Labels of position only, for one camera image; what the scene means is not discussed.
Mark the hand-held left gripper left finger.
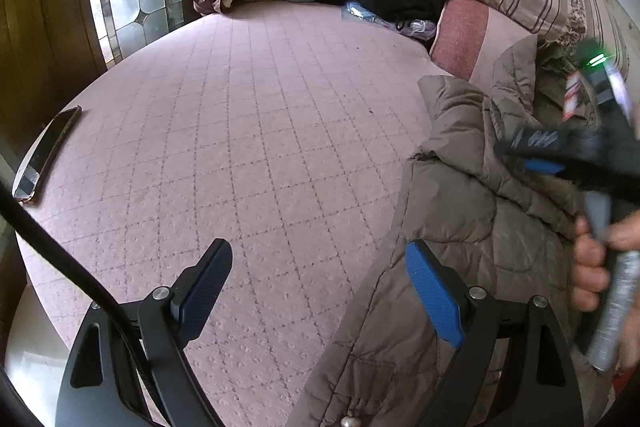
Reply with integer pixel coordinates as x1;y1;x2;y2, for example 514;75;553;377
54;238;234;427

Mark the wooden cabinet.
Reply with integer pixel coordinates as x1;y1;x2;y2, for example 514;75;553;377
0;0;108;158

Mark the black smartphone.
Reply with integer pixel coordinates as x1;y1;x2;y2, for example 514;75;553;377
12;105;82;204

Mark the clear plastic bag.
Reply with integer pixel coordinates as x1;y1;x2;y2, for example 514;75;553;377
342;1;436;38

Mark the pink quilted bed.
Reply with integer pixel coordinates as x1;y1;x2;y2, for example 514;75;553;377
15;0;538;427

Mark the black cable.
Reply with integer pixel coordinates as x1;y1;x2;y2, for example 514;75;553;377
0;179;171;427

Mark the olive quilted puffer jacket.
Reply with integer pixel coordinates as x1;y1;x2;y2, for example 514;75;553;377
287;34;621;427

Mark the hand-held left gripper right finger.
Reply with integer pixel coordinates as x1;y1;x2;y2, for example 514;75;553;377
405;239;586;427

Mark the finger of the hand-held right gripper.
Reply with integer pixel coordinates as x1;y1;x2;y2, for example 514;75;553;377
494;127;608;188

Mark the person's right hand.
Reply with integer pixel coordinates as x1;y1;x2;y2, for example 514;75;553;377
570;213;640;314

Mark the pink pillow with red band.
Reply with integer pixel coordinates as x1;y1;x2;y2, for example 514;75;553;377
429;0;538;82

